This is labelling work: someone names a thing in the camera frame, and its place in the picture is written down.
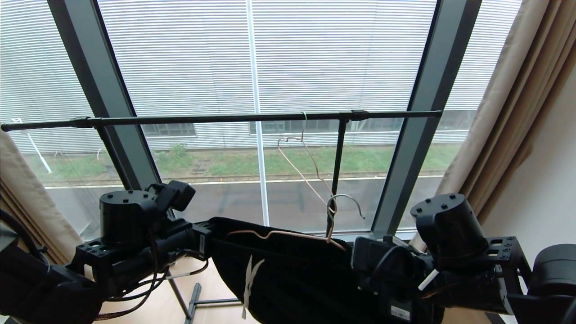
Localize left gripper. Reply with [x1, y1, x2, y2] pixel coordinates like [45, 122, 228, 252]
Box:
[166, 220, 213, 270]

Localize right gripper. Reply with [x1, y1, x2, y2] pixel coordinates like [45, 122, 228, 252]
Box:
[378, 288, 432, 324]

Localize black shorts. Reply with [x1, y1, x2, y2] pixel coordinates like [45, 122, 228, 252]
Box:
[208, 217, 446, 324]

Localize pink clothes hanger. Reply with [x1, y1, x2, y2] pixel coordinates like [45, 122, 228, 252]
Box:
[225, 193, 366, 252]
[276, 111, 339, 216]

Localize black clothes rack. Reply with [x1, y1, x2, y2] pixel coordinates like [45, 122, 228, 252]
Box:
[1, 109, 443, 324]

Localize window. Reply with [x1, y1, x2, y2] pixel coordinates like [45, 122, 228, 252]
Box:
[0, 0, 522, 243]

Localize beige curtain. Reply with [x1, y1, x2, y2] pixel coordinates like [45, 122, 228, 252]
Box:
[407, 0, 576, 252]
[0, 130, 86, 266]

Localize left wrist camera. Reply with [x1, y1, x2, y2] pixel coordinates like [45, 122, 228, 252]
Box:
[146, 180, 197, 214]

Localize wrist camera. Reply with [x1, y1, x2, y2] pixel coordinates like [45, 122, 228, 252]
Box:
[146, 180, 197, 214]
[351, 235, 426, 297]

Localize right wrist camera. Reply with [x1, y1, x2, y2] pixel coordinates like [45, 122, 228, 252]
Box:
[351, 235, 426, 297]

